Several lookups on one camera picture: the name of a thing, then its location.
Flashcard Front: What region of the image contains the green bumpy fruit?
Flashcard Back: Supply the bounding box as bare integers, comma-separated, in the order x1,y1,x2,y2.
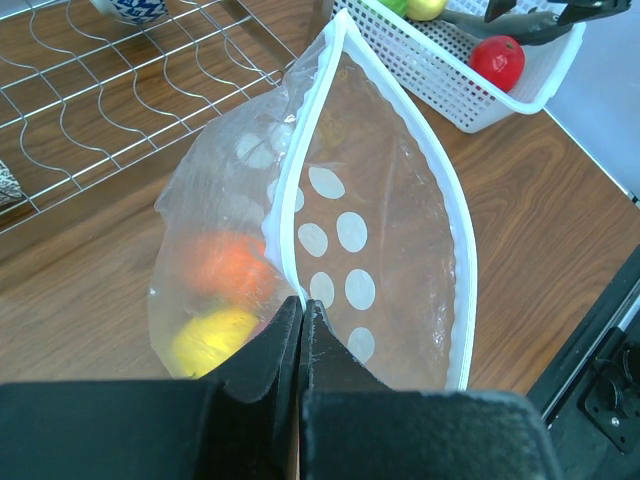
378,0,410,18

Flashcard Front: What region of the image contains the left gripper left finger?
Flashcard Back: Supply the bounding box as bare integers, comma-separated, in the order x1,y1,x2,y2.
1,297,303,479

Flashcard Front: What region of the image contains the yellow apple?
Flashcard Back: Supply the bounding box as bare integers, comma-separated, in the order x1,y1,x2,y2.
406,0,448,22

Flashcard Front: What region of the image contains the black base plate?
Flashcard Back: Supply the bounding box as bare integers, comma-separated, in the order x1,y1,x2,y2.
527,250,639,455

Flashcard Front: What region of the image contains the steel dish rack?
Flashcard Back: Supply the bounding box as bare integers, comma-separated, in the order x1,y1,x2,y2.
1,1,312,231

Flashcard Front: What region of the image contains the yellow round fruit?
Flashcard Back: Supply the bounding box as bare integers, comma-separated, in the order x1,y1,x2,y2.
171,307,262,378

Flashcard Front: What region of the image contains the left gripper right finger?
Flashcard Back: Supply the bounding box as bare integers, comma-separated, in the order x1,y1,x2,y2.
299,300,562,479

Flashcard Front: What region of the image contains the white plastic basket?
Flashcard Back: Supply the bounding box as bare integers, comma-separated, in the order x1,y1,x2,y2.
314,1,586,133

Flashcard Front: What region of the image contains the blue patterned bowl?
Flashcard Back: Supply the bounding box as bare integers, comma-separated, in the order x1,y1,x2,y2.
90,0,168,25

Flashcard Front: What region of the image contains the red apple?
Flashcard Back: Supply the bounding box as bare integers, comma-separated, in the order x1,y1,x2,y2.
469,35,526,93

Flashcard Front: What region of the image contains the polka dot zip bag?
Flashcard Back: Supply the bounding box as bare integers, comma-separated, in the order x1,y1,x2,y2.
148,10,477,390

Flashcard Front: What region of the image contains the orange tangerine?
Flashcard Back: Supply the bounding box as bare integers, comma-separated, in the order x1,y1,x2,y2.
182,231,277,309

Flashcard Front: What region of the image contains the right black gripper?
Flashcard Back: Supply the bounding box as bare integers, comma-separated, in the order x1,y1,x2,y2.
484,0,632,25

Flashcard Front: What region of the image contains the dark grey avocado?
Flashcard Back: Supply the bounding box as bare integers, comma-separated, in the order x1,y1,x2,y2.
437,9,573,46

